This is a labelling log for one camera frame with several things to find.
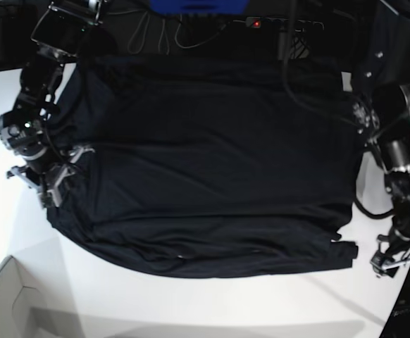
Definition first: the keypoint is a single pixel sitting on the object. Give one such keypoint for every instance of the blue plastic bin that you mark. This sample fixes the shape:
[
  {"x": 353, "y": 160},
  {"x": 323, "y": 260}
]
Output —
[{"x": 232, "y": 7}]

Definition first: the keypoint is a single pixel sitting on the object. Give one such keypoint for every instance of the black power strip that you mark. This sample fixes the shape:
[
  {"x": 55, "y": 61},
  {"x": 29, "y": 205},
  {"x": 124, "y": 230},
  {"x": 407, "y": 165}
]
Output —
[{"x": 282, "y": 23}]

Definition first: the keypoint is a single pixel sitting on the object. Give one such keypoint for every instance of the white cardboard box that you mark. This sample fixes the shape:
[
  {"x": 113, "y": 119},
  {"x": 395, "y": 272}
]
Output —
[{"x": 18, "y": 304}]

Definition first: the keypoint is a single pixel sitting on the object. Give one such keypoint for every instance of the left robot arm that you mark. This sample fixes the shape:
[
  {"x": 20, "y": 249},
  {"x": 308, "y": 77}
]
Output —
[{"x": 380, "y": 101}]

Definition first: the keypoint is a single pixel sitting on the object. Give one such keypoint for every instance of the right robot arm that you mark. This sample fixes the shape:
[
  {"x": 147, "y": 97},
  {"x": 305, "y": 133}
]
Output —
[{"x": 59, "y": 35}]

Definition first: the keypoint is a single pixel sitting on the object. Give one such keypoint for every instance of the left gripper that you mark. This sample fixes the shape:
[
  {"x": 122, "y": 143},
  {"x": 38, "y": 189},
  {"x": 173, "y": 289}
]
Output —
[{"x": 392, "y": 253}]

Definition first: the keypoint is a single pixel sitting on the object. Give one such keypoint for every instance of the black t-shirt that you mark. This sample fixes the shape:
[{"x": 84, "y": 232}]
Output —
[{"x": 203, "y": 168}]

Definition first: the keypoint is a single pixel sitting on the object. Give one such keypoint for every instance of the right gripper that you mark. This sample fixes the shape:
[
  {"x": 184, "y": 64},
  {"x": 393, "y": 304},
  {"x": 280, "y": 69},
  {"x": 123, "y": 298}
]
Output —
[{"x": 45, "y": 172}]

